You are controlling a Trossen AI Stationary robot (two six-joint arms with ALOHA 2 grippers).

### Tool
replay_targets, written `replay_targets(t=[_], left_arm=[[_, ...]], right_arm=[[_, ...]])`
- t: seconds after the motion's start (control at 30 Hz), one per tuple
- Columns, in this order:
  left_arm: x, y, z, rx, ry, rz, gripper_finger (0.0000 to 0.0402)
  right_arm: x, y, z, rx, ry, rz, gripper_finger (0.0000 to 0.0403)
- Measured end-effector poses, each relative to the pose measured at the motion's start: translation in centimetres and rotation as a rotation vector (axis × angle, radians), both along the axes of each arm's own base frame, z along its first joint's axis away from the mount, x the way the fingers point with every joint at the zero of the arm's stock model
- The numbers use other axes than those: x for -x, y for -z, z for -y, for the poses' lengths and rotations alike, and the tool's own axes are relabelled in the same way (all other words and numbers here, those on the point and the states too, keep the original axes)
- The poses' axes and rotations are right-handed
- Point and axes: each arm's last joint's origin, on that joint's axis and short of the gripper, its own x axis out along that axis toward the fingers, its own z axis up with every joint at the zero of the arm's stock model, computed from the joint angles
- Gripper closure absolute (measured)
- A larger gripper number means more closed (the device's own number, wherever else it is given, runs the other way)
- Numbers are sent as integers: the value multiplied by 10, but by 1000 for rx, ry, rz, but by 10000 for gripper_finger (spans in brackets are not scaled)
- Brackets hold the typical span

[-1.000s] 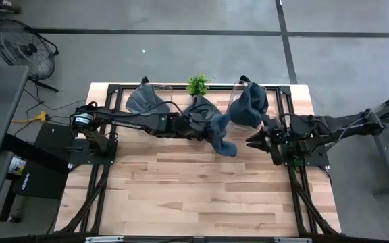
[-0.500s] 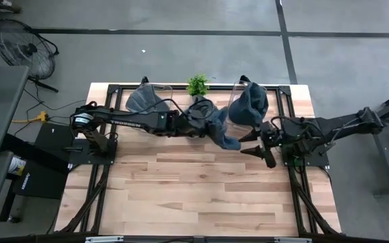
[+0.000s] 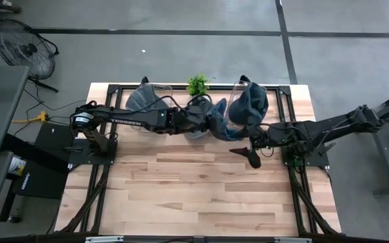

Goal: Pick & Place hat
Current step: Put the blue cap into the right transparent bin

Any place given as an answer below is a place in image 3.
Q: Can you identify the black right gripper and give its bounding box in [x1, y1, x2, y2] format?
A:
[230, 123, 283, 169]

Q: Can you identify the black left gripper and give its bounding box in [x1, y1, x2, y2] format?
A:
[173, 101, 215, 135]

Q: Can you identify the grey washed cap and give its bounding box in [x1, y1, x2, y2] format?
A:
[183, 95, 215, 140]
[126, 83, 174, 114]

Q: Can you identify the blue denim cap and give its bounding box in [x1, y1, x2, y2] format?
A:
[209, 99, 251, 142]

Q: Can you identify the navy blue cap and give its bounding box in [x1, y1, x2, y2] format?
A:
[228, 82, 269, 128]

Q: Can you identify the clear plastic bin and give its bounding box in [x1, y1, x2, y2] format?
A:
[130, 83, 174, 136]
[224, 80, 269, 131]

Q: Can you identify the green plant in white pot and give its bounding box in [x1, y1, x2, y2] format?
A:
[186, 72, 211, 99]

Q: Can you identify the black controller box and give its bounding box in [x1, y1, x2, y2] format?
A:
[34, 121, 77, 159]

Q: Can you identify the black tool box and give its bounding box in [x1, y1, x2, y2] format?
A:
[11, 158, 69, 200]

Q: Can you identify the white can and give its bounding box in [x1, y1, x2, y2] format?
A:
[7, 155, 27, 176]

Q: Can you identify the black floor fan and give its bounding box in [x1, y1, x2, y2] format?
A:
[0, 18, 60, 94]

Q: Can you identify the black aluminium table frame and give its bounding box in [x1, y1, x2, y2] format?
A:
[57, 83, 342, 243]

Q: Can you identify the silver metal bracket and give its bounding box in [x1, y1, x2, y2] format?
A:
[85, 236, 124, 243]
[274, 237, 313, 243]

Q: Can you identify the yellow extension cord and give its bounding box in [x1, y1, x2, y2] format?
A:
[11, 111, 50, 124]

